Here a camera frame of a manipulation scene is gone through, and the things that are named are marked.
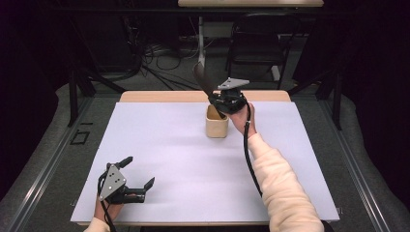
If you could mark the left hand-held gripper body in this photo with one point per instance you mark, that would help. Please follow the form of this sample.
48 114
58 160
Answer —
112 183

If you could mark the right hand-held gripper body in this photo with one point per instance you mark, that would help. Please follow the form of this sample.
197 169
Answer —
233 96

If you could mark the beige square cup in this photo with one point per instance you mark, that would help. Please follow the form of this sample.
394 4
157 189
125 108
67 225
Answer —
216 129

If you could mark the black kitchen knife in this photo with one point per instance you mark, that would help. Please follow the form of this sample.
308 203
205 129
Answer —
201 77

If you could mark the person's right hand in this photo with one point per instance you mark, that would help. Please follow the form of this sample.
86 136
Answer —
240 121

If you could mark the person's left hand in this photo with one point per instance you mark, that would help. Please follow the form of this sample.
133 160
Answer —
106 210

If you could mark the white table mat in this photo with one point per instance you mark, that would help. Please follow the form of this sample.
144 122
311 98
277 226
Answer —
161 145

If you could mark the wooden table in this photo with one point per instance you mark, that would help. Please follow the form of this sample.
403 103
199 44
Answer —
161 96

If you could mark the black folding chair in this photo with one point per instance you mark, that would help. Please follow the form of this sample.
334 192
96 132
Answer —
257 45

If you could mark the black metal stand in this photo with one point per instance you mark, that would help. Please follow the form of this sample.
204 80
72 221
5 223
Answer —
73 96
336 96

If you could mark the white-legged wooden desk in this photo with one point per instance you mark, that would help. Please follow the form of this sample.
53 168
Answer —
251 3

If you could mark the aluminium floor rail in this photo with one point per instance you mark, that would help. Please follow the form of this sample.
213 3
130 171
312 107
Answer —
354 161
48 164

